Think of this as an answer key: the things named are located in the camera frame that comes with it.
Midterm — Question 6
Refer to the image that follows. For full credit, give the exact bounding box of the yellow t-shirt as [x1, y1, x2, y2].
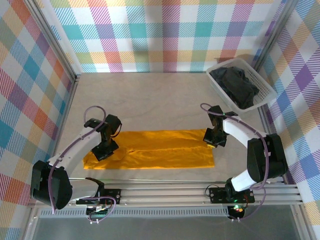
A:
[83, 128, 216, 171]

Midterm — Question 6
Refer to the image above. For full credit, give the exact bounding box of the black t-shirt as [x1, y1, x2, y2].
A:
[219, 72, 260, 110]

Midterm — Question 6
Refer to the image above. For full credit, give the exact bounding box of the navy t-shirt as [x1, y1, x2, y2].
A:
[209, 66, 251, 83]

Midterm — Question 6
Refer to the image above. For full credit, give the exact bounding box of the white plastic basket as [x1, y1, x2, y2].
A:
[206, 57, 278, 116]

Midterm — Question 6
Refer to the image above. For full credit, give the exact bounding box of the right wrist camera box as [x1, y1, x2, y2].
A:
[208, 105, 224, 118]

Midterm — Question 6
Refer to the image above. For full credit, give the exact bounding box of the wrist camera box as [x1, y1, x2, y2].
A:
[208, 105, 224, 118]
[106, 114, 123, 133]

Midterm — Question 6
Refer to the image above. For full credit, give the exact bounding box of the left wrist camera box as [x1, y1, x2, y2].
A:
[106, 114, 123, 133]

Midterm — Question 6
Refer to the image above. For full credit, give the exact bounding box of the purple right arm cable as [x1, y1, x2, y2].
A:
[200, 102, 271, 222]

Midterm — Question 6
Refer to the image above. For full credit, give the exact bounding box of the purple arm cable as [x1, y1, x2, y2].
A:
[200, 102, 271, 222]
[48, 105, 118, 225]

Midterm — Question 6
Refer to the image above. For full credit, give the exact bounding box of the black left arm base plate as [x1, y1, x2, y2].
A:
[74, 188, 122, 206]

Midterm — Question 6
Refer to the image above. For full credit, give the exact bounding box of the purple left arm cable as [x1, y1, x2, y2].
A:
[48, 105, 118, 225]

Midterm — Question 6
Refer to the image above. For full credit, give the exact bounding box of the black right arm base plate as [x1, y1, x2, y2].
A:
[208, 187, 256, 204]

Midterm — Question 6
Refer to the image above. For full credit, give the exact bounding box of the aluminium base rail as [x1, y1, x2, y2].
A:
[29, 178, 303, 208]

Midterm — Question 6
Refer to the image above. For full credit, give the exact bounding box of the grey slotted cable duct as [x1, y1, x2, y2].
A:
[38, 208, 230, 219]

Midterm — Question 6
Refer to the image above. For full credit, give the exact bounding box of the aluminium frame post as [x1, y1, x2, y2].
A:
[23, 0, 81, 85]
[249, 0, 300, 75]

